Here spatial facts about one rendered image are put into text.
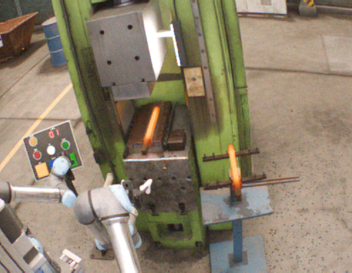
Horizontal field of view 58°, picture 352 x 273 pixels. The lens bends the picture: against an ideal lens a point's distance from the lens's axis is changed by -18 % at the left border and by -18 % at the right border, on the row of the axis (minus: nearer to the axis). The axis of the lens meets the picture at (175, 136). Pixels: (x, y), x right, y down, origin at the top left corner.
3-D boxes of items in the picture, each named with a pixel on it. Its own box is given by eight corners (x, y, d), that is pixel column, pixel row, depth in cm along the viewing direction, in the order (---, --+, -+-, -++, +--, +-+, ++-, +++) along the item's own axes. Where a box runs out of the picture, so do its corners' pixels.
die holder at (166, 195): (198, 211, 231) (188, 157, 205) (140, 212, 239) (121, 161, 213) (204, 155, 276) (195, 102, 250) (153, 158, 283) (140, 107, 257)
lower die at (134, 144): (163, 151, 213) (160, 139, 208) (129, 153, 217) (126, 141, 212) (173, 111, 246) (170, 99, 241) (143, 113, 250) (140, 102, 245)
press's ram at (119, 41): (173, 79, 184) (158, 8, 161) (102, 87, 192) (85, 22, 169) (182, 47, 218) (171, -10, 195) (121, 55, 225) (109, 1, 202)
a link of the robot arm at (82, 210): (64, 215, 129) (101, 255, 167) (89, 210, 129) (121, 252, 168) (62, 189, 136) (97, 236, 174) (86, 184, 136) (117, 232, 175)
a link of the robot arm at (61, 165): (49, 171, 159) (56, 155, 160) (52, 168, 170) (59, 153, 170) (62, 179, 161) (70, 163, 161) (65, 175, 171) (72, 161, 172)
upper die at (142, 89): (150, 97, 192) (146, 81, 187) (114, 101, 196) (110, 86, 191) (163, 62, 226) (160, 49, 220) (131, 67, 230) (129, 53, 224)
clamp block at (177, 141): (184, 151, 211) (183, 141, 207) (169, 151, 212) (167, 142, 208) (186, 137, 220) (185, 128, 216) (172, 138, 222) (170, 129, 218)
